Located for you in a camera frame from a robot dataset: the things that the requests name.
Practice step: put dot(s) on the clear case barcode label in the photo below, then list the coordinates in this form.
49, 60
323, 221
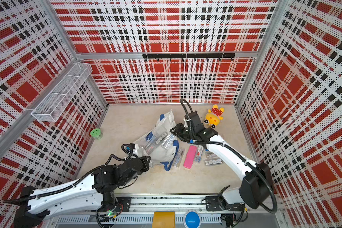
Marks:
213, 162

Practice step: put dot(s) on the pink pencil case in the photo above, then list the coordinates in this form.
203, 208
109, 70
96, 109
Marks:
190, 156

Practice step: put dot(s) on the clear plastic compass set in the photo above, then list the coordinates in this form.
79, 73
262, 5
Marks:
210, 155

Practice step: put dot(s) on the white wire wall basket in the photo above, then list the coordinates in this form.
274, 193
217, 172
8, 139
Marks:
53, 105

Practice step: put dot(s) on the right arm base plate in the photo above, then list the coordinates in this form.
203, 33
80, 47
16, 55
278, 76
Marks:
218, 203

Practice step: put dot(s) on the green tape roll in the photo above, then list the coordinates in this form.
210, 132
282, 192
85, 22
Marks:
96, 133

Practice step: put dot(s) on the black hook rail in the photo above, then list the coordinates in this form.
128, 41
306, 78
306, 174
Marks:
190, 56

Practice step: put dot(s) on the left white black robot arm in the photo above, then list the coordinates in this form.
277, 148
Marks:
94, 191

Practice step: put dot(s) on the white canvas bag blue handles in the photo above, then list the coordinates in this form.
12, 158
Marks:
160, 144

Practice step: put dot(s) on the yellow plush toy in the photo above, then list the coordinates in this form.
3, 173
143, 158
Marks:
214, 116

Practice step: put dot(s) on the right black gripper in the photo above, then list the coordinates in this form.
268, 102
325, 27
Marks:
179, 128

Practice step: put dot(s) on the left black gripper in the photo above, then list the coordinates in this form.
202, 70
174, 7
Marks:
146, 165

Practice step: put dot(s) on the small clear stationery pack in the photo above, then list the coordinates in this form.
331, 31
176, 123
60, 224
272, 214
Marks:
198, 155

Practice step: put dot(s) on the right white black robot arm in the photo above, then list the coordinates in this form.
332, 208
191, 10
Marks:
256, 189

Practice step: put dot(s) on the clear tube with blue pen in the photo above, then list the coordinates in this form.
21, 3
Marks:
179, 158

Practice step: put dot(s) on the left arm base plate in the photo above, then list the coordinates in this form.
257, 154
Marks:
115, 205

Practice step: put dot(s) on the blue round button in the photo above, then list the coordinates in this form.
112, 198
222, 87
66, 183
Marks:
192, 219

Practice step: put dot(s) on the yellow block at front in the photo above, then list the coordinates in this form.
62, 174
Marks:
164, 220

